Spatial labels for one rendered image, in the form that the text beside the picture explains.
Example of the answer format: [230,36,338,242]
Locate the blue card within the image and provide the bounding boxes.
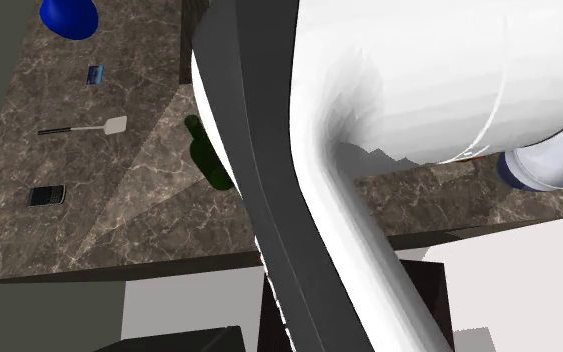
[86,64,105,86]

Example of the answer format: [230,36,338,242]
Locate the blue vase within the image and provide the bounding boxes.
[38,0,100,41]

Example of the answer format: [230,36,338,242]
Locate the white spatula with black handle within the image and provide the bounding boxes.
[37,115,129,137]

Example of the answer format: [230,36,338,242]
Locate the white and blue bowl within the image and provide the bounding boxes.
[496,132,563,193]

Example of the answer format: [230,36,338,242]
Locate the dark green glass bottle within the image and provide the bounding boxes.
[183,114,236,192]

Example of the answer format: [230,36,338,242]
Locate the black phone with keypad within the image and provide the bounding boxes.
[26,184,67,208]

